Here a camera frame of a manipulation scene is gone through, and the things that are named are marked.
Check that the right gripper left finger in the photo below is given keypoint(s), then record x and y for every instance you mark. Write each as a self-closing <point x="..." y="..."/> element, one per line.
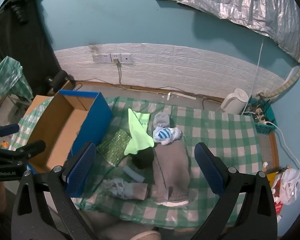
<point x="31" y="217"/>

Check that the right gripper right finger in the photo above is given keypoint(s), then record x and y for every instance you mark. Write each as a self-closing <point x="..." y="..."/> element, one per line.
<point x="257" y="216"/>

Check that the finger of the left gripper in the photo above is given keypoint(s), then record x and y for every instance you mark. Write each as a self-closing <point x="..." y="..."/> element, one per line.
<point x="8" y="130"/>
<point x="21" y="155"/>

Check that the grey white sock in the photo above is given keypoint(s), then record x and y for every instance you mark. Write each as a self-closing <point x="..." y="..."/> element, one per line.
<point x="121" y="189"/>

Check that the long grey towel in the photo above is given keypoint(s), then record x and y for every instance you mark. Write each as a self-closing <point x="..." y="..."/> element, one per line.
<point x="171" y="174"/>

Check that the green glitter scrub cloth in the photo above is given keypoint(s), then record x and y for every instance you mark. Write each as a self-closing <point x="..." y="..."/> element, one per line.
<point x="113" y="149"/>

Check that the white foam tube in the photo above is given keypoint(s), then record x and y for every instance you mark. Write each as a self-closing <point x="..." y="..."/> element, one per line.
<point x="135" y="176"/>

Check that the black cloth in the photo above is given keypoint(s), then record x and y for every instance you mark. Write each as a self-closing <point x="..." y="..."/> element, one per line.
<point x="144" y="158"/>

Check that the blue white striped sock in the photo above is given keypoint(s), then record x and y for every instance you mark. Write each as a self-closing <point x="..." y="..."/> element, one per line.
<point x="166" y="135"/>

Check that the light green cloth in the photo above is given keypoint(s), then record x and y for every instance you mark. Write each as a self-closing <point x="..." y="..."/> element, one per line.
<point x="138" y="125"/>

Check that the grey knit hat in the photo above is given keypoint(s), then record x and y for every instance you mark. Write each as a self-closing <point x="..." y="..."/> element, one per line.
<point x="161" y="119"/>

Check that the white plastic bag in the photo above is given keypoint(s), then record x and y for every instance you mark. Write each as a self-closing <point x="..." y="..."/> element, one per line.
<point x="286" y="186"/>

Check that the green checkered bag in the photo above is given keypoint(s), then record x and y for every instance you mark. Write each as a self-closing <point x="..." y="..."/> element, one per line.
<point x="12" y="79"/>

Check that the blue cardboard box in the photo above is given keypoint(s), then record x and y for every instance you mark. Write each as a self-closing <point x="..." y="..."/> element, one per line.
<point x="71" y="119"/>

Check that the teal plastic basket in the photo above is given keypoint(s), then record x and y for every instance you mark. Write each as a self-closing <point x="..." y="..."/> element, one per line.
<point x="261" y="112"/>

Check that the green checkered plastic tablecloth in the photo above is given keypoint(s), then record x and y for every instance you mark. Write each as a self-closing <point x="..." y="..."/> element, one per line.
<point x="232" y="138"/>

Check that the black hanging garment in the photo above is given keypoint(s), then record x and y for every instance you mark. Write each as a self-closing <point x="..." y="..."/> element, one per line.
<point x="23" y="38"/>

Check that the white electric kettle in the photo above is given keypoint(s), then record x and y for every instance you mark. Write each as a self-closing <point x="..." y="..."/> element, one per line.
<point x="234" y="102"/>

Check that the silver foil curtain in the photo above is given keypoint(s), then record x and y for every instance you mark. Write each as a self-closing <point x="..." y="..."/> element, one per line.
<point x="276" y="19"/>

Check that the white wall socket strip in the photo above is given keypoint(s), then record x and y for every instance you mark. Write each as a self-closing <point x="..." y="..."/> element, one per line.
<point x="112" y="58"/>

